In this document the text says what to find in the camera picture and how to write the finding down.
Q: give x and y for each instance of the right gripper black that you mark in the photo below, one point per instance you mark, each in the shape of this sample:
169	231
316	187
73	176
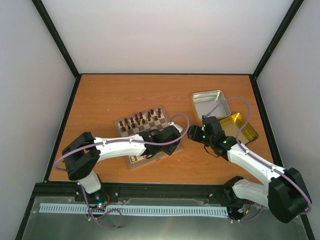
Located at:
194	134

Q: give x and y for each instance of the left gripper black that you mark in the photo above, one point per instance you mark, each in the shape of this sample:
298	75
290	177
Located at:
170	151

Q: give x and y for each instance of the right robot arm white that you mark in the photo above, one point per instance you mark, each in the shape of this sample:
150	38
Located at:
281	190

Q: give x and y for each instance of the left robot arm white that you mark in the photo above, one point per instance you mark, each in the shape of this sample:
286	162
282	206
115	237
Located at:
81	156

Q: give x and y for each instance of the dark chess pieces rows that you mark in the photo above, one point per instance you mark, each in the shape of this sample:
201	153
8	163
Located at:
147	120

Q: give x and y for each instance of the gold tin lid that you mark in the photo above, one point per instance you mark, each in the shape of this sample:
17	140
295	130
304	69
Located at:
232	124

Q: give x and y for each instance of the open silver tin box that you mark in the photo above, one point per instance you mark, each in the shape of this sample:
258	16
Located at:
204	102

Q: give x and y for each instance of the blue cable duct strip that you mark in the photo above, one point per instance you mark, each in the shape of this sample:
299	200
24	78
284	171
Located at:
137	210

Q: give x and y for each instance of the black frame post right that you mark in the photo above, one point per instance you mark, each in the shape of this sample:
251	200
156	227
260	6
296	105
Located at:
285	23

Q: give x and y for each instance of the black frame post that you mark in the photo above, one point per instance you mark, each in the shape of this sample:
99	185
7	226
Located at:
47	20
285	23

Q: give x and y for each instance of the black frame post left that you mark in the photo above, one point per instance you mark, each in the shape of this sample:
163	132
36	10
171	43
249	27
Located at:
47	20

